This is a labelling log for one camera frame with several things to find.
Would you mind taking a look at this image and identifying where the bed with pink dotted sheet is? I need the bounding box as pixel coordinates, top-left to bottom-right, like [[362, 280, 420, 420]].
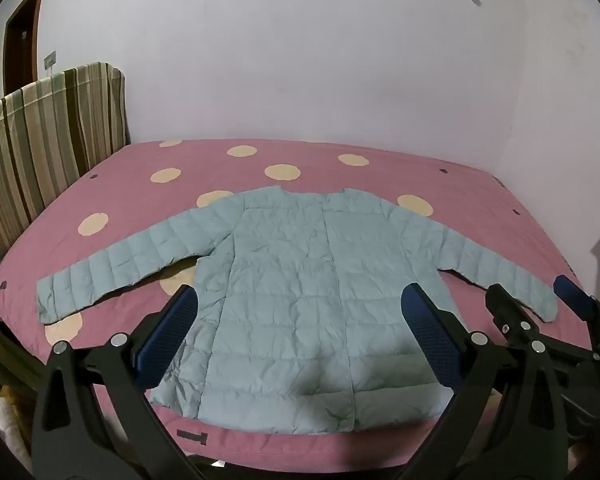
[[0, 137, 598, 467]]

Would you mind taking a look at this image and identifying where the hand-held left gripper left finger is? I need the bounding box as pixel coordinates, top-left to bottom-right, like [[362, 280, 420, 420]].
[[31, 284, 208, 480]]

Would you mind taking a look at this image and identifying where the striped fabric headboard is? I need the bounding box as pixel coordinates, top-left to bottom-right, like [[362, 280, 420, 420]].
[[0, 62, 129, 397]]

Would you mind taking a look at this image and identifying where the brown wooden door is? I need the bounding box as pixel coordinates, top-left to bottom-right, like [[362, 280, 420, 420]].
[[2, 0, 48, 98]]

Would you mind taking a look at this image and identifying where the light blue quilted jacket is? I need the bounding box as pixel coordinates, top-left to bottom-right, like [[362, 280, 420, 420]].
[[35, 186, 560, 435]]

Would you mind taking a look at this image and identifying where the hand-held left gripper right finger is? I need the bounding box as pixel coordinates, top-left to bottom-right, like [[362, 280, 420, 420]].
[[401, 282, 578, 480]]

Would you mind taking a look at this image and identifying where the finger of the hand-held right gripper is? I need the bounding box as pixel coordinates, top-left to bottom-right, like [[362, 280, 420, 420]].
[[553, 274, 600, 333], [485, 284, 537, 347]]

